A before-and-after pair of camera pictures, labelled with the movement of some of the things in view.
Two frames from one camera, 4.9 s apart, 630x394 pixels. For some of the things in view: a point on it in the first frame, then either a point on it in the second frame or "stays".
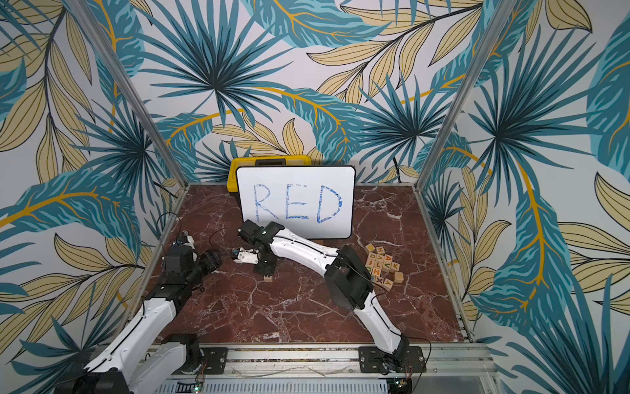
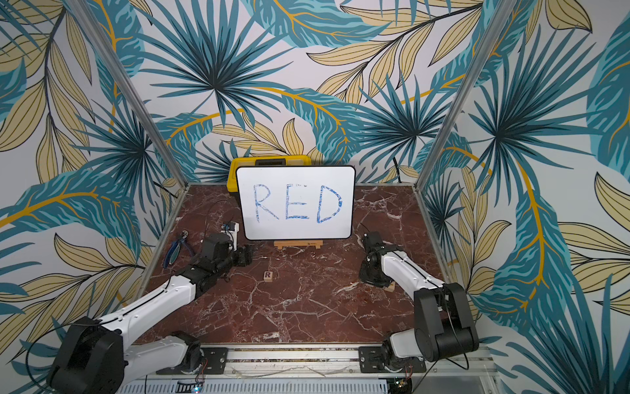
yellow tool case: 262,161 stays
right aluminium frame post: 494,26 stays
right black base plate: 372,359 stays
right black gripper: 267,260 → 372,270
